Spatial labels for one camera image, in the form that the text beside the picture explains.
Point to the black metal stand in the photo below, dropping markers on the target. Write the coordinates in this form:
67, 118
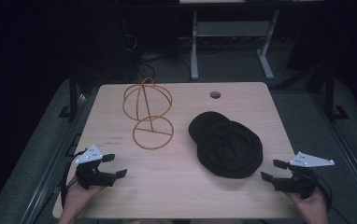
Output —
331, 93
73, 93

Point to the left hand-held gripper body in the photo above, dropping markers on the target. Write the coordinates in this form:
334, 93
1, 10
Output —
90, 174

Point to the person's right hand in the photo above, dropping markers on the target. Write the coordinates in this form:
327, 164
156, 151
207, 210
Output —
310, 207

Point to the white metal desk frame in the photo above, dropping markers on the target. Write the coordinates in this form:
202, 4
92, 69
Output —
229, 29

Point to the black cap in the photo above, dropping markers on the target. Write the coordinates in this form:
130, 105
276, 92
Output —
226, 144

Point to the person's left hand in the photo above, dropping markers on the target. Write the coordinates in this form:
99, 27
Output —
79, 196

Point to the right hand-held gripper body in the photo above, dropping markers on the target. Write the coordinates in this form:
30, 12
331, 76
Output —
301, 179

